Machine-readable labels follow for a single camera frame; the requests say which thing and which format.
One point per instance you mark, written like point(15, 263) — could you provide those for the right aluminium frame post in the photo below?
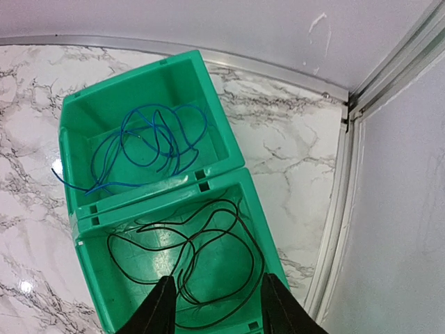
point(421, 45)

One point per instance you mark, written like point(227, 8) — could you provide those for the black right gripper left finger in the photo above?
point(157, 313)

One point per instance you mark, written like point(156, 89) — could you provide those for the green three-compartment plastic bin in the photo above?
point(156, 185)

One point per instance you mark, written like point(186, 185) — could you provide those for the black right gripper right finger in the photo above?
point(281, 312)

